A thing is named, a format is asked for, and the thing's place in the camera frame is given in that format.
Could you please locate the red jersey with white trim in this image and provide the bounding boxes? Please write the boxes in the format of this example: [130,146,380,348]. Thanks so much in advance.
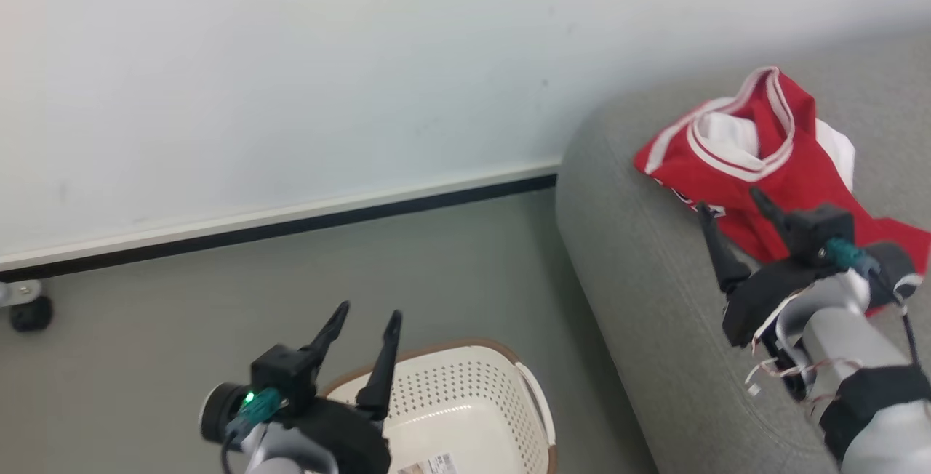
[633,65,931,315]

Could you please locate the white perforated basket, brown rim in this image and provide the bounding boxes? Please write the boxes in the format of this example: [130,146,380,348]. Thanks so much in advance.
[320,338,558,474]

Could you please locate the paper label sticker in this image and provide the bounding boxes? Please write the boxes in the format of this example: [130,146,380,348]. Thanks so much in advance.
[399,452,459,474]

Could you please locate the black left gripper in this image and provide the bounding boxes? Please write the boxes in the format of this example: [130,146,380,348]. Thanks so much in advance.
[284,301,404,474]

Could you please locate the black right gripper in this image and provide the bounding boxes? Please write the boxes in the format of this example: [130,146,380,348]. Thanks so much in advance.
[697,187,837,349]

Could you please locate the black caster wheel, metal bracket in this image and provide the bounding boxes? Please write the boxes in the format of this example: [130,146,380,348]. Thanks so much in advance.
[0,279,54,334]

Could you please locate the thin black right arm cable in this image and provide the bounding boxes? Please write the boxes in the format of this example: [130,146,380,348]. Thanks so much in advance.
[873,270,923,371]

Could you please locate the thin white and red wires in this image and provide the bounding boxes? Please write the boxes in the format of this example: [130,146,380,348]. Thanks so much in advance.
[744,292,863,403]

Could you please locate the white and black baseboard strip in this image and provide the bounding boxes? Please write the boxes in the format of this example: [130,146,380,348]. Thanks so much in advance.
[0,160,561,284]

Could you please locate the light grey fabric sofa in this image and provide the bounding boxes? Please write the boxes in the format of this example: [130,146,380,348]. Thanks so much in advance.
[555,31,931,474]

